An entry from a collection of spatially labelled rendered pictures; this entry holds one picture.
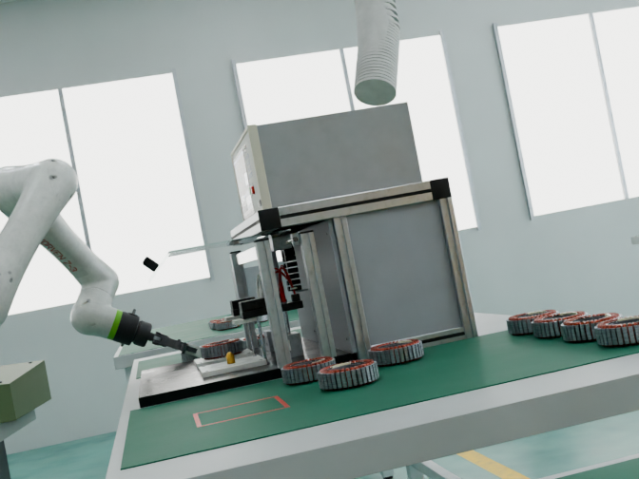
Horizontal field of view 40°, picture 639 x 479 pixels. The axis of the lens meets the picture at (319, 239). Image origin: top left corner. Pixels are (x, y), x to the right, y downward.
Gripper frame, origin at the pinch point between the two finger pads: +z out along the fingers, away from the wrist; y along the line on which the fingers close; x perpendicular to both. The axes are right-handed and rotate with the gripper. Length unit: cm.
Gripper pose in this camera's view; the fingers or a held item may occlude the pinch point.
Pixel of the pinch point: (199, 352)
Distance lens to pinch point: 275.5
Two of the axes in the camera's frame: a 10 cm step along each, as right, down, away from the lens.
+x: -3.0, 9.4, -1.7
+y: -3.0, 0.7, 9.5
